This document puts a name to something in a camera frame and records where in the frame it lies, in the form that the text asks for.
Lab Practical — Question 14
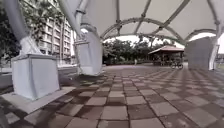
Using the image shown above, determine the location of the row of trees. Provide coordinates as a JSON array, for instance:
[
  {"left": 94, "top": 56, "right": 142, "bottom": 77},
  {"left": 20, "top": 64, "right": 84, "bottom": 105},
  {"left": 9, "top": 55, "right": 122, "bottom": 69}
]
[{"left": 101, "top": 35, "right": 185, "bottom": 66}]

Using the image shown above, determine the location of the chequered paving slab ground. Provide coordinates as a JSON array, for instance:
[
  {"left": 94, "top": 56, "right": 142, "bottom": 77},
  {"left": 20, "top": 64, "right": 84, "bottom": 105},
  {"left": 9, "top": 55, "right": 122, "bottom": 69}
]
[{"left": 0, "top": 64, "right": 224, "bottom": 128}]

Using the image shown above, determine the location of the pavilion with brown roof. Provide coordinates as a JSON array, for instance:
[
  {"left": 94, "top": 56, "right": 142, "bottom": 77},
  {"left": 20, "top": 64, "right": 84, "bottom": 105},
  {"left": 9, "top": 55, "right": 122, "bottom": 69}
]
[{"left": 147, "top": 45, "right": 186, "bottom": 66}]

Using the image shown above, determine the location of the tall apartment building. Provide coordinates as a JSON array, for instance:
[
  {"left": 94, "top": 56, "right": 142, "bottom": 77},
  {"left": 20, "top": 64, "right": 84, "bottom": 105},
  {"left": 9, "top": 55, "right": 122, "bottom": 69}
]
[{"left": 19, "top": 0, "right": 77, "bottom": 65}]

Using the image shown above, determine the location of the white canopy structure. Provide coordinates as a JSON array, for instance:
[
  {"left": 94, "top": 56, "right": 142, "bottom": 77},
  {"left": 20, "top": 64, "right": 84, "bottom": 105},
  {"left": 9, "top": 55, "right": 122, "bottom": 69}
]
[{"left": 0, "top": 0, "right": 224, "bottom": 114}]

